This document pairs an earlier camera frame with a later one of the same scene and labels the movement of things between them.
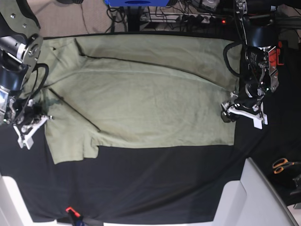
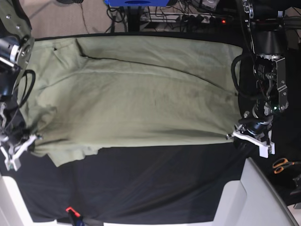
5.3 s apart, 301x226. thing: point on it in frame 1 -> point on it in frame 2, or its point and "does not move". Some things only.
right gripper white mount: x=256 y=112 -> x=243 y=146
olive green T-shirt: x=138 y=90 does not move
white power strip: x=184 y=17 does not move
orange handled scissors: x=279 y=164 does not move
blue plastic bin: x=137 y=3 does not move
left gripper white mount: x=30 y=122 -> x=11 y=160
